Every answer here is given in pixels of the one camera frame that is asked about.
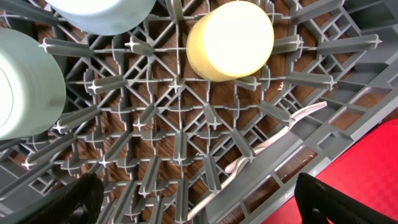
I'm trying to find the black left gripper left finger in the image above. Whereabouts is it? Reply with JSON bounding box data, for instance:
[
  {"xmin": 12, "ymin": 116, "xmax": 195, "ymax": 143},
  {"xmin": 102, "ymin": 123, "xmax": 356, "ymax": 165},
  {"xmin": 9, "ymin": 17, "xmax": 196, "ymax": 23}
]
[{"xmin": 1, "ymin": 173, "xmax": 104, "ymax": 224}]

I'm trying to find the white plastic fork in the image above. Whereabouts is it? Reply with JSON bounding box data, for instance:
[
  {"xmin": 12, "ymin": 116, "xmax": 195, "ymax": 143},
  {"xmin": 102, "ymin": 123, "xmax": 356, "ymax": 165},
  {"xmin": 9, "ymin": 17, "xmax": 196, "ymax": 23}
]
[{"xmin": 187, "ymin": 101, "xmax": 327, "ymax": 221}]

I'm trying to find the yellow plastic cup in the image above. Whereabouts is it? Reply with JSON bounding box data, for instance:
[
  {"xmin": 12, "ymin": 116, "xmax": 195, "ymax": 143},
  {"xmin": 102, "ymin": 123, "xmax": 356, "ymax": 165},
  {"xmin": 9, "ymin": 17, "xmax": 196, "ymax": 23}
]
[{"xmin": 187, "ymin": 1, "xmax": 274, "ymax": 82}]

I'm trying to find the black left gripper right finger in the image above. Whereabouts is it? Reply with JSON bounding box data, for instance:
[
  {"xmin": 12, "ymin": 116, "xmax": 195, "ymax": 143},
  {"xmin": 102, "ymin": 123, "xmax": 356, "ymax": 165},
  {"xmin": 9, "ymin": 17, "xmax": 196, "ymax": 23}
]
[{"xmin": 294, "ymin": 173, "xmax": 397, "ymax": 224}]

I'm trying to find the white plastic spoon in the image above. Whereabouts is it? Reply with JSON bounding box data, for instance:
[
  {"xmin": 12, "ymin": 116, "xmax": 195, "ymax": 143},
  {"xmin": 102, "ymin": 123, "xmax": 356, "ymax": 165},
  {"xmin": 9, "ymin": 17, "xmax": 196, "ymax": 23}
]
[{"xmin": 224, "ymin": 156, "xmax": 254, "ymax": 174}]

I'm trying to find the red plastic tray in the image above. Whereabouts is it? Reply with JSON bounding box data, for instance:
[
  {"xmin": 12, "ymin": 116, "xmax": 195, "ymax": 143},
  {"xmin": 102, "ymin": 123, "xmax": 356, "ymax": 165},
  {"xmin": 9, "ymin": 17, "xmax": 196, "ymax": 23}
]
[{"xmin": 265, "ymin": 119, "xmax": 397, "ymax": 223}]

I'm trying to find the mint green bowl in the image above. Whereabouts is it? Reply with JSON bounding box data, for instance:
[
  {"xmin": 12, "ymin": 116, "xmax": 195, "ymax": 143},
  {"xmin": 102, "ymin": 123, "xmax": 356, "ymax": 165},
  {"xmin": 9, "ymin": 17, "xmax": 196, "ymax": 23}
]
[{"xmin": 1, "ymin": 28, "xmax": 66, "ymax": 140}]

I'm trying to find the light blue bowl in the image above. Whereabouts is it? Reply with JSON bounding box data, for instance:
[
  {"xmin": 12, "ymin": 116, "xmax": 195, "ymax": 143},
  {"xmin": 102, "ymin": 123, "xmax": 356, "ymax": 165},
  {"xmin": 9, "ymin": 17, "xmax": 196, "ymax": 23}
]
[{"xmin": 46, "ymin": 0, "xmax": 155, "ymax": 35}]

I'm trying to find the grey dishwasher rack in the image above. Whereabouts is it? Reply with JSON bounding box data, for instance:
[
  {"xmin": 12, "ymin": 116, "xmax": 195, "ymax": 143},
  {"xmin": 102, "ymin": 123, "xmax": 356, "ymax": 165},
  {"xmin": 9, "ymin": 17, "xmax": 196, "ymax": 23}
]
[{"xmin": 1, "ymin": 1, "xmax": 397, "ymax": 223}]

